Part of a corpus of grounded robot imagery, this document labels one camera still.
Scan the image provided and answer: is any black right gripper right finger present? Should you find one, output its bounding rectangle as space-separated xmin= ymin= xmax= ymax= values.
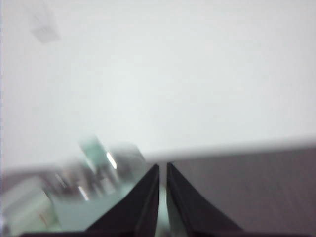
xmin=166 ymin=161 xmax=244 ymax=233

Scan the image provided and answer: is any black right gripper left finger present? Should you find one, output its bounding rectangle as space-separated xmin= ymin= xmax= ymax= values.
xmin=85 ymin=163 xmax=160 ymax=233

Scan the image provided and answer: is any glass lid with green knob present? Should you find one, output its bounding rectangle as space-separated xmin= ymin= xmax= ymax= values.
xmin=63 ymin=134 xmax=147 ymax=181

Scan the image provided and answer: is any green breakfast machine base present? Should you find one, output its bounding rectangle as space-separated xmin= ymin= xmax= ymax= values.
xmin=0 ymin=177 xmax=171 ymax=234

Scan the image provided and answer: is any green steamer pot with handle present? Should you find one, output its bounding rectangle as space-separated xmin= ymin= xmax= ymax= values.
xmin=44 ymin=158 xmax=139 ymax=207

